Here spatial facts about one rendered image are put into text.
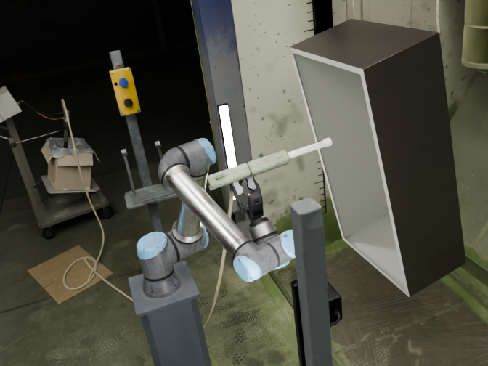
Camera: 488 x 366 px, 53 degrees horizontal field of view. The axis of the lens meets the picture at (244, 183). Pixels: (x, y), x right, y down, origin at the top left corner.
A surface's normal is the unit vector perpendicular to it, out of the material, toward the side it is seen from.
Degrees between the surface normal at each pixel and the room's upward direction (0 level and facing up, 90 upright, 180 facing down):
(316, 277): 90
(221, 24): 90
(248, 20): 90
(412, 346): 0
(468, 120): 57
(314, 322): 90
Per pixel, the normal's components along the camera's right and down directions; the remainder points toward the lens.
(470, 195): -0.85, -0.27
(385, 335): -0.13, -0.89
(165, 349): 0.33, 0.39
